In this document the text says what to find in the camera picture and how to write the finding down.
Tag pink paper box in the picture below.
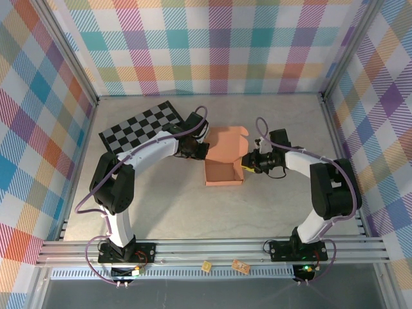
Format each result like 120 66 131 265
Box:
204 126 250 187

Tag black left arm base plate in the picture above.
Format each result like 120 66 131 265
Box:
97 241 157 265

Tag black controller board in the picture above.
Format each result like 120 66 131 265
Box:
293 263 316 281
111 266 145 280

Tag aluminium side rail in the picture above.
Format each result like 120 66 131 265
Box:
320 93 370 239
56 98 100 241

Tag long aluminium mounting rail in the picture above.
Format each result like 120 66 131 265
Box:
35 236 392 268

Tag aluminium frame post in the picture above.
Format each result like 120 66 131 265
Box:
318 0 386 100
32 0 100 106

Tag black grey folding chessboard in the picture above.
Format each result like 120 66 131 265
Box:
98 100 187 155

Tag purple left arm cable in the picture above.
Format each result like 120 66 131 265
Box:
74 105 209 286

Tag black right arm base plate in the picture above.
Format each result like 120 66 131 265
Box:
268 239 329 262

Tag small orange tag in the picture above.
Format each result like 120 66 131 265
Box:
231 259 250 275

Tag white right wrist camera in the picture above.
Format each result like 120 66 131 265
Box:
254 137 270 155

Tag slotted grey cable duct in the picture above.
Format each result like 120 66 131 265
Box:
51 266 318 280

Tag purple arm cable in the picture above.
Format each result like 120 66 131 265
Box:
256 117 358 286
74 105 209 286

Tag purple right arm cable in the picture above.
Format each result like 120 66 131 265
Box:
256 117 358 286

